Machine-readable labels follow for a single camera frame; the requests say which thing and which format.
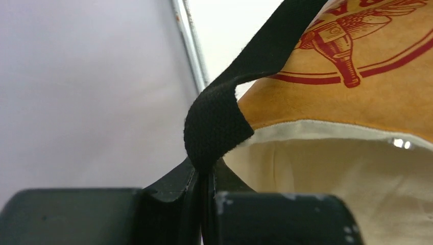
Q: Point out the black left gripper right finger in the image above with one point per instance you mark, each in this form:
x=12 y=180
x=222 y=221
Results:
x=236 y=214

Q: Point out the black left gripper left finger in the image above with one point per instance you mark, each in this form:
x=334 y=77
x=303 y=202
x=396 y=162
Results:
x=163 y=213

